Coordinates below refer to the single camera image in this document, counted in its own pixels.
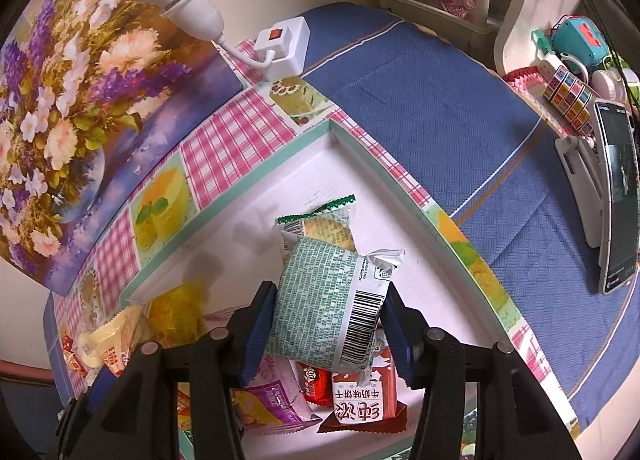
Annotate colourful rubik cube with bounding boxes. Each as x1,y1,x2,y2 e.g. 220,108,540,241
538,60,594,137

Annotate smartphone on stand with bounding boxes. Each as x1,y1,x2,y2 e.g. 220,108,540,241
592,99,639,295

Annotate white phone stand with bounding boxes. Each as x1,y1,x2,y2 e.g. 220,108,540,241
554,136,604,249

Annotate pale green barcode packet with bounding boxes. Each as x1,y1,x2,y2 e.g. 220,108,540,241
266,238,405,374

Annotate white power socket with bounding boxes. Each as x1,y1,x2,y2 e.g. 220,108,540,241
254,16,310,82

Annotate checkered food print tablecloth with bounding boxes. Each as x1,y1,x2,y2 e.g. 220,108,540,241
43,2,639,435

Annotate brown milk biscuit packet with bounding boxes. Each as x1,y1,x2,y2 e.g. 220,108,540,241
318,327,408,434

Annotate small red candy packet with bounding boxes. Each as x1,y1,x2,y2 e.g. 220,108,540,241
296,362,333,408

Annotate white teal-rimmed tray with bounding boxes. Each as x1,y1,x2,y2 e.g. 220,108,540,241
120,121,508,346

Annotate pink swiss roll packet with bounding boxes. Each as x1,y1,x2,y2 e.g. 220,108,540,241
231,355,320,435

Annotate yellow snack packet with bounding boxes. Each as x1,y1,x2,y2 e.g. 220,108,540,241
145,281,208,348

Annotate floral painting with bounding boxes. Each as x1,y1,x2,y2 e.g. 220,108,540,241
1,0,242,295

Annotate gold swiss roll packet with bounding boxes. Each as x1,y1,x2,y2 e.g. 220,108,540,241
77,305,153,376

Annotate teal toy box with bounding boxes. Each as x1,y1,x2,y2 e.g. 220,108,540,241
550,16,610,75

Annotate green-edged cracker packet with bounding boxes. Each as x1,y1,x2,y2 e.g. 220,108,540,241
276,194,356,263

